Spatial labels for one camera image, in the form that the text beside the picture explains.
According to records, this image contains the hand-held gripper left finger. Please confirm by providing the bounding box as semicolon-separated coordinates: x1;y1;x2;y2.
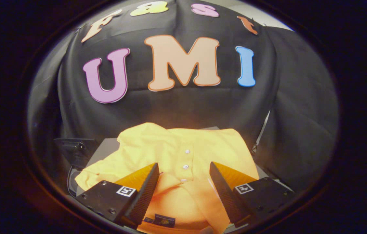
76;162;160;229

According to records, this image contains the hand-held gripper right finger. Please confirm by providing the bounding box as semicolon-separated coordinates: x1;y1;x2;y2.
209;162;296;228

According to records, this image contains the yellow polo shirt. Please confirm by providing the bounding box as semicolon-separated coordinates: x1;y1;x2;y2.
74;122;260;234

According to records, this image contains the black backdrop cloth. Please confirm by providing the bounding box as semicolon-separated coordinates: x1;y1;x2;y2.
27;0;339;192

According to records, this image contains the beige cabinet with grey frame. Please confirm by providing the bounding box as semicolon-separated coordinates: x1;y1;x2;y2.
76;126;288;234

